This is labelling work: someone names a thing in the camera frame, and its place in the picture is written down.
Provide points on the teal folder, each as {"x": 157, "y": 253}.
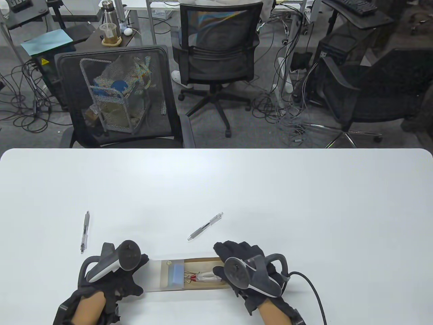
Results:
{"x": 47, "y": 42}

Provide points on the grey hand tracker controller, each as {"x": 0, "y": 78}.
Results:
{"x": 130, "y": 254}
{"x": 236, "y": 271}

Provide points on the slim grey retractable pen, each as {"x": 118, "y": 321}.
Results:
{"x": 85, "y": 232}

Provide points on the person's right hand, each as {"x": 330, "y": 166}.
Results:
{"x": 240, "y": 250}

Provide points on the black keyboard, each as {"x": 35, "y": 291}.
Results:
{"x": 355, "y": 6}

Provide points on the person's left hand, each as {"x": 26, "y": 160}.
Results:
{"x": 125, "y": 284}

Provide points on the dark brown side desk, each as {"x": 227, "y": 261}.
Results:
{"x": 94, "y": 44}

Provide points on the black mesh-back chair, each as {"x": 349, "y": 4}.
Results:
{"x": 135, "y": 144}

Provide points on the black flat tray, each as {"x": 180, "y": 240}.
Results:
{"x": 79, "y": 32}

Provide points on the black keyboard desk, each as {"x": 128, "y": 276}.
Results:
{"x": 372, "y": 22}

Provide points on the black swivel office chair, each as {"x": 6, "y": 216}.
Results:
{"x": 216, "y": 64}

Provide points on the steel water bottle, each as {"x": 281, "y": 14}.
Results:
{"x": 109, "y": 15}

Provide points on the clear red correction pen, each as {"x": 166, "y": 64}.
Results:
{"x": 206, "y": 278}

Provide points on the black stand desk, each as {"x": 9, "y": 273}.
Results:
{"x": 27, "y": 15}

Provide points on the person's right forearm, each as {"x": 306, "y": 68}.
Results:
{"x": 274, "y": 313}

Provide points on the black chair chrome base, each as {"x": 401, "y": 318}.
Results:
{"x": 382, "y": 94}

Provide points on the blue binder clip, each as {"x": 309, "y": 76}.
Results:
{"x": 177, "y": 275}

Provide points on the black cabinet yellow label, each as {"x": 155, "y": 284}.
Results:
{"x": 47, "y": 78}

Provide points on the beige pull-out pencil case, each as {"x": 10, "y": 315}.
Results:
{"x": 203, "y": 263}

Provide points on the person's left forearm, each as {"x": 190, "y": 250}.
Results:
{"x": 86, "y": 308}

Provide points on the clear grey-grip retractable pen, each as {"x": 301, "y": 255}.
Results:
{"x": 204, "y": 226}

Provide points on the clear plastic cup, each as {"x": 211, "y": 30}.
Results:
{"x": 109, "y": 34}

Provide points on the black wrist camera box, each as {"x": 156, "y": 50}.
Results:
{"x": 62, "y": 315}
{"x": 296, "y": 318}

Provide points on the white computer mouse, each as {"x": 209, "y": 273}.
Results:
{"x": 128, "y": 31}

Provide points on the wooden coaster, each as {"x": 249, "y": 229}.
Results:
{"x": 112, "y": 42}

